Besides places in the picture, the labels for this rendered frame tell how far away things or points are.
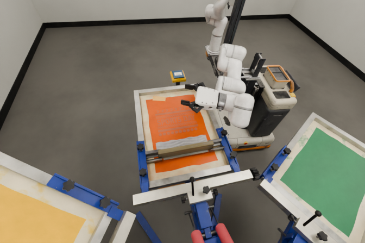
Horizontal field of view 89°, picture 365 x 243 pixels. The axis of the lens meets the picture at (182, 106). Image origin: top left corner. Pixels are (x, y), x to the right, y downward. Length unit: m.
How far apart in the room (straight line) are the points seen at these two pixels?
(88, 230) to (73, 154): 1.63
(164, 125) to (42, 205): 0.80
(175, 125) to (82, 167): 1.38
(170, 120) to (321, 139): 1.14
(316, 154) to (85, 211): 1.46
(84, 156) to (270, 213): 2.12
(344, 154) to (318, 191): 0.40
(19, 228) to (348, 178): 1.76
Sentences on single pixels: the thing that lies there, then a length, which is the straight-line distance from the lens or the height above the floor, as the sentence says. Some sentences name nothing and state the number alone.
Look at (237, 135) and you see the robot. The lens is 2.27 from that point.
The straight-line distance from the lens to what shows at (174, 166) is 1.24.
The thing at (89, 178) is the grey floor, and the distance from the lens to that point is 2.37.
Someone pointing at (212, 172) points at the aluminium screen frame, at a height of 0.99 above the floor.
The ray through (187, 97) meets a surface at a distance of 1.56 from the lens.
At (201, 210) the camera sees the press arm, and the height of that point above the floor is 1.04.
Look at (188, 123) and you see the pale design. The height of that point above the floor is 0.95.
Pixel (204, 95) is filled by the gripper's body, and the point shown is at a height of 1.51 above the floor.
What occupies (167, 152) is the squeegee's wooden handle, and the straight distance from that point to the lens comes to 1.16.
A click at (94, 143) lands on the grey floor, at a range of 2.54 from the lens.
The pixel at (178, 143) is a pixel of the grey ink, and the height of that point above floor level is 0.96.
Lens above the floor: 2.10
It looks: 50 degrees down
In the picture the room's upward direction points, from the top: 6 degrees clockwise
